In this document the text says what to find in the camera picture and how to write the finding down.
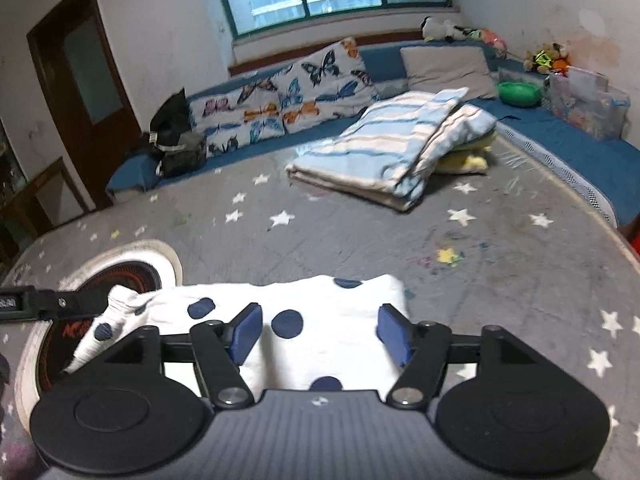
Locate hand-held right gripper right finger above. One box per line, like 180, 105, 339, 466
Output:
376, 304, 543, 408

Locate dark green bag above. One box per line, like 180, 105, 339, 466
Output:
156, 132, 208, 178

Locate butterfly print pillow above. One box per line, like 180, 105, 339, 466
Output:
189, 36, 381, 158

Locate clear plastic storage box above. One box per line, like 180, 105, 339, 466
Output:
547, 65, 631, 141

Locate round white-rimmed rug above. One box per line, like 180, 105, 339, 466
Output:
12, 240, 182, 431

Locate green bowl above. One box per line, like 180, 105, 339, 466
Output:
498, 81, 543, 108

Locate white black plush toy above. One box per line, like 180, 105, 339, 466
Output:
421, 16, 468, 42

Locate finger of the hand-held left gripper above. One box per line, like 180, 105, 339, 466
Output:
0, 285, 113, 322

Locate blue bed border cushion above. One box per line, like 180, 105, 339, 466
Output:
105, 40, 640, 228

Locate yellow orange plush toys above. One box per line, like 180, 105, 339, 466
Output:
522, 42, 571, 75

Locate low wooden cabinet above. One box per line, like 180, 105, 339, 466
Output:
0, 157, 96, 261

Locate grey pillow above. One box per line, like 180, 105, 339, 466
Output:
400, 42, 497, 101

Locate white navy polka dot garment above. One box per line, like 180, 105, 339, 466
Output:
62, 274, 413, 396

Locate pink plush toy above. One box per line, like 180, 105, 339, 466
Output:
467, 27, 508, 58

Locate striped light blue blanket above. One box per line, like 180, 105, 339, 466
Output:
286, 87, 498, 212

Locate grey star print mat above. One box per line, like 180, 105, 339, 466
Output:
0, 130, 640, 480

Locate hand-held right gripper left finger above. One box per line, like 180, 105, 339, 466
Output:
102, 302, 264, 409

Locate black bag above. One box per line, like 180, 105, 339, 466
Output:
149, 89, 193, 148

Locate brown wooden door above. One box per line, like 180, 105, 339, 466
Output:
26, 0, 143, 211

